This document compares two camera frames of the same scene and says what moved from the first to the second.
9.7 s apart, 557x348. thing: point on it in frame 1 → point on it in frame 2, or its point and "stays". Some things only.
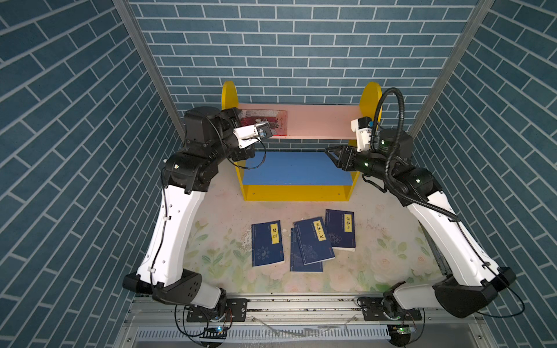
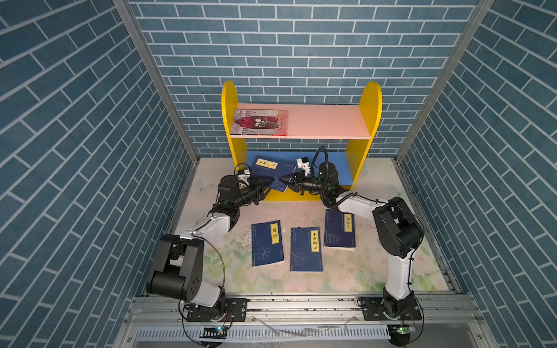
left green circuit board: (218, 333) stays
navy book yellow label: (314, 241) → (265, 167)
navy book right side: (341, 228) stays
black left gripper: (230, 123) → (257, 191)
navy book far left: (267, 243) stays
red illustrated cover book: (278, 119) stays
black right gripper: (349, 151) → (299, 183)
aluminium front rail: (302, 312) stays
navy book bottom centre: (296, 263) stays
